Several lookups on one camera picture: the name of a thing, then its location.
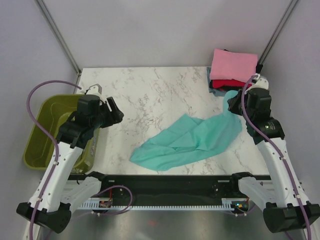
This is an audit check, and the teal t-shirt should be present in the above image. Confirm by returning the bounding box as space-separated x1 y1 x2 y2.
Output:
130 90 242 172

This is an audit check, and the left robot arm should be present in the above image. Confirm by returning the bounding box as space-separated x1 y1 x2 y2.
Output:
16 94 124 234

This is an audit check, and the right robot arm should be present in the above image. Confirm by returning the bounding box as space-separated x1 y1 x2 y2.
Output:
225 88 320 239

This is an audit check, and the folded black t-shirt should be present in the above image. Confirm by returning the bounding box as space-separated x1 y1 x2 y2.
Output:
220 61 263 92

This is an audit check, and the folded grey-blue t-shirt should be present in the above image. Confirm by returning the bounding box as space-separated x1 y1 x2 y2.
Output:
206 67 226 97

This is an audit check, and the folded red t-shirt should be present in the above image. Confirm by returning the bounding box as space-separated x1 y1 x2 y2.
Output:
209 79 245 90

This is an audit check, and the folded pink t-shirt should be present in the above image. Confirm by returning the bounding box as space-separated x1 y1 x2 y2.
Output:
209 48 258 83

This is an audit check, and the olive green plastic tub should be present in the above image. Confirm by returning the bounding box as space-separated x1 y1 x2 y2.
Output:
23 94 100 174

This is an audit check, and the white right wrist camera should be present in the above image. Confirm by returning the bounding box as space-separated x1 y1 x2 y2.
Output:
251 74 269 90

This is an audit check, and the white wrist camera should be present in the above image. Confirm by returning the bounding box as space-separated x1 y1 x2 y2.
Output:
80 84 103 100
251 74 269 90

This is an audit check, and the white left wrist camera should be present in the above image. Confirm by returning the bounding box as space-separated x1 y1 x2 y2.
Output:
80 84 103 100

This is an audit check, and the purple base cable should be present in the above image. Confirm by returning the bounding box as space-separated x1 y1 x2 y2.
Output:
91 183 134 216

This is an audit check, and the right aluminium frame post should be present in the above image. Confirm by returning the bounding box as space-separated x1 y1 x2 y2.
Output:
258 0 300 65

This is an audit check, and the aluminium frame post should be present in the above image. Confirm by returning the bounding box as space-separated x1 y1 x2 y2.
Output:
258 0 300 65
34 0 82 77

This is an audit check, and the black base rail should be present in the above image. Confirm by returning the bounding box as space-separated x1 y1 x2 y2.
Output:
101 175 247 206

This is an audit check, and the white slotted cable duct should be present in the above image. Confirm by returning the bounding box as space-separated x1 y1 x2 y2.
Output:
79 198 258 211

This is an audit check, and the left aluminium frame post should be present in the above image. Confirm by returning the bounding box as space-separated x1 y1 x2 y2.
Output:
34 0 82 77

